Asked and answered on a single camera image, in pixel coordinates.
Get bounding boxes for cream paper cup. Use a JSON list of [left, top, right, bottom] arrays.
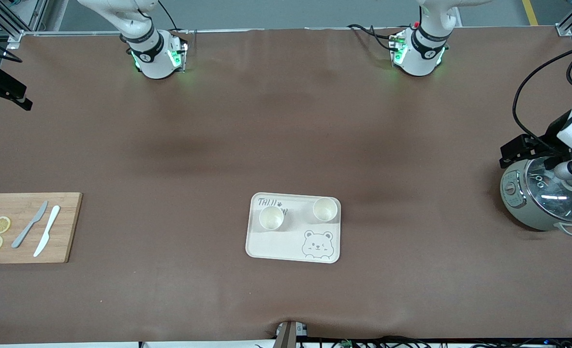
[[312, 197, 338, 222], [259, 205, 285, 231]]

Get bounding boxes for grey-green cooking pot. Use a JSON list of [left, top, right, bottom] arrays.
[[500, 157, 572, 236]]

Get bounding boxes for glass pot lid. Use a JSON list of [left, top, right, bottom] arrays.
[[525, 157, 572, 223]]

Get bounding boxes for grey plastic knife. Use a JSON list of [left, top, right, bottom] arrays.
[[11, 201, 48, 249]]

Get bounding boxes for white plastic knife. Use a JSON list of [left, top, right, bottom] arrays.
[[33, 205, 61, 258]]

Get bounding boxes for wooden cutting board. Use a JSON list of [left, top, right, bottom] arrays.
[[0, 192, 83, 264]]

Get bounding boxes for white bear print tray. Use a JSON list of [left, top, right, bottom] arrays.
[[245, 192, 341, 264]]

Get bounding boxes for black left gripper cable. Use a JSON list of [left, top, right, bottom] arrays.
[[512, 43, 572, 145]]

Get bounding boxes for black right base cable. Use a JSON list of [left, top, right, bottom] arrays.
[[158, 0, 190, 35]]

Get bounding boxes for black base cable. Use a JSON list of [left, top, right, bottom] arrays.
[[348, 23, 402, 51], [158, 0, 190, 35]]

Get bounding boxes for black left base cable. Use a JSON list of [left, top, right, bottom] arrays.
[[348, 23, 402, 51]]

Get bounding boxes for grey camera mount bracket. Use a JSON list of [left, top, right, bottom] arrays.
[[275, 320, 308, 348]]

